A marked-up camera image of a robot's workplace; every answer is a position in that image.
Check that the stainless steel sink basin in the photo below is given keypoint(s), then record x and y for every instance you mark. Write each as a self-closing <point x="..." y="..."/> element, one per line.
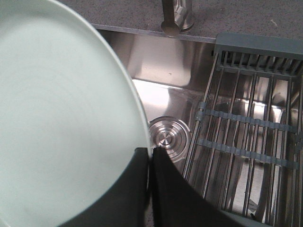
<point x="170" y="74"/>

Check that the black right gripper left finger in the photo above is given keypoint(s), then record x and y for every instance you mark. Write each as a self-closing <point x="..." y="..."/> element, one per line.
<point x="123" y="205"/>

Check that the light green round plate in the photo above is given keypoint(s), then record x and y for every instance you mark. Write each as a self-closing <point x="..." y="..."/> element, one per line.
<point x="70" y="115"/>

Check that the round steel sink drain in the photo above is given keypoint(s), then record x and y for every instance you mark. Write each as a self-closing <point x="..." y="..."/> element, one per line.
<point x="172" y="134"/>

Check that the green metal dish drying rack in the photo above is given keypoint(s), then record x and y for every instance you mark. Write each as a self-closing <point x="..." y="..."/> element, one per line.
<point x="246" y="153"/>

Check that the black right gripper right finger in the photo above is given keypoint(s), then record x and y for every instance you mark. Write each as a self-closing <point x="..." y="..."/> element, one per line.
<point x="176" y="204"/>

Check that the stainless steel faucet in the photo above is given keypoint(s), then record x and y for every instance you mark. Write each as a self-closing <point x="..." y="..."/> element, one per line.
<point x="178" y="17"/>

